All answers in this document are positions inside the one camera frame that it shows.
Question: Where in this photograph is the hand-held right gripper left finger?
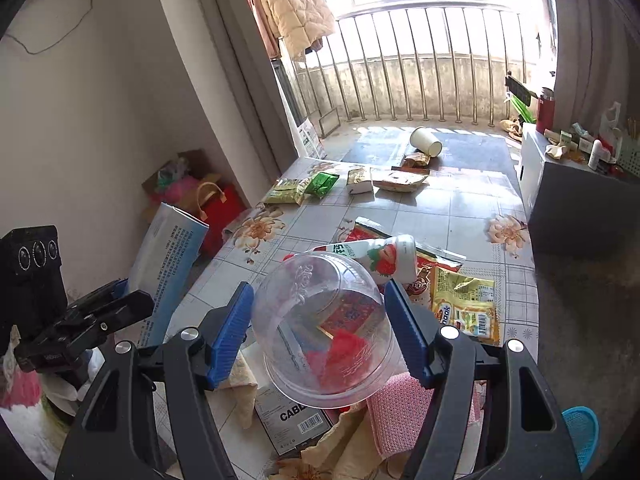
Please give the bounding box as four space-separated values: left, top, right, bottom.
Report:
54 281 256 480

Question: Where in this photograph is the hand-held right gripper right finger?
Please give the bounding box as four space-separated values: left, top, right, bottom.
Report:
384 277 583 480

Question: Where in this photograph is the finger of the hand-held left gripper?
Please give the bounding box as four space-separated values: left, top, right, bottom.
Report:
65 279 130 326
75 290 155 348

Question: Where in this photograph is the clear plastic cup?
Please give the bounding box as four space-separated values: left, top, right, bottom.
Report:
250 252 398 409

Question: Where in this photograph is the black and white box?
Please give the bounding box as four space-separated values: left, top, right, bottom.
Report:
255 385 335 457

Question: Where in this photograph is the blue plastic basket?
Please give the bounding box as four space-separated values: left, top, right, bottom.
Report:
561 406 600 473

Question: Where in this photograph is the large white blue carton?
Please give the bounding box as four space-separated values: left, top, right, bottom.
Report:
129 202 210 346

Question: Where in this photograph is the beige cloth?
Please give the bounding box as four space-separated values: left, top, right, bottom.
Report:
215 350 259 431

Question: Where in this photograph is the yellow snack packet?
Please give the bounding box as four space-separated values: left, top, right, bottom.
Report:
430 265 502 347

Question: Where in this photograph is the red foil packet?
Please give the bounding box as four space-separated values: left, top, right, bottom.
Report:
287 296 396 397

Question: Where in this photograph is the strawberry milk bottle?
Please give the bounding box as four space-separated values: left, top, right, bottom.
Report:
312 234 417 283

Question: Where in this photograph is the pink textured cloth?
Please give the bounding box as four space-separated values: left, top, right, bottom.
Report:
366 372 478 458

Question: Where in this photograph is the red snack packet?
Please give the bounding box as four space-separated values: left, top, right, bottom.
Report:
345 217 467 306

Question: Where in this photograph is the red gift bag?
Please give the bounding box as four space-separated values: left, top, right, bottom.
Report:
196 181 247 256

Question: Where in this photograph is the pink plastic bag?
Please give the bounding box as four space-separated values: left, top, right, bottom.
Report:
157 175 201 207

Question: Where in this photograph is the tan flat packet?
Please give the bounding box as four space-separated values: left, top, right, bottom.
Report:
372 170 430 193

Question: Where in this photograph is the light green snack packet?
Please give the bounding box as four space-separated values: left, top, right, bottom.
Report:
263 177 313 206

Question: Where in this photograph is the small beige white box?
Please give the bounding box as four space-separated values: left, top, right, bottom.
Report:
346 167 373 196

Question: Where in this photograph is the cardboard box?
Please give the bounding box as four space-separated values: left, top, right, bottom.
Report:
141 149 221 221

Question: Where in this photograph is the bright green snack packet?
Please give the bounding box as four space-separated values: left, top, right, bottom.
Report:
305 171 340 198

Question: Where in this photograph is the white paper cup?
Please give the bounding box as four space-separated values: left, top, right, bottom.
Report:
410 126 443 157

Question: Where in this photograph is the white green carton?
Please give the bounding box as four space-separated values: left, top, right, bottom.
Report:
297 117 327 158

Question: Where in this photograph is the grey cabinet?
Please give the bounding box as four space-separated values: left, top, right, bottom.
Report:
517 122 640 261

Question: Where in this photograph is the red thermos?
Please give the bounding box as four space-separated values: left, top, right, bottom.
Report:
536 87 555 133

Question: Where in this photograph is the black rectangular board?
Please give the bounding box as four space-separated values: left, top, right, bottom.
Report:
505 72 538 106

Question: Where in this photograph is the green plastic basket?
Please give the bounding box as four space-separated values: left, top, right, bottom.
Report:
615 130 640 178

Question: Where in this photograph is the white plastic bag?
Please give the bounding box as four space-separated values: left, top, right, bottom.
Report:
600 102 623 148

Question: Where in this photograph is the pink hanging garment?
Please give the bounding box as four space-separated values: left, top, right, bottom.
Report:
237 0 281 59

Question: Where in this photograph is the metal balcony railing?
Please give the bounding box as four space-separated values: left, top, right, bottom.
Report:
295 5 523 126

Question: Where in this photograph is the beige padded jacket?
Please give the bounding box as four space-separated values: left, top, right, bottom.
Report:
256 0 337 58

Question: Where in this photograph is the grey curtain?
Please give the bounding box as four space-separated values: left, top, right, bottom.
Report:
547 0 640 111

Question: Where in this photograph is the small metal frame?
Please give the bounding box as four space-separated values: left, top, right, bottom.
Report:
318 107 342 139

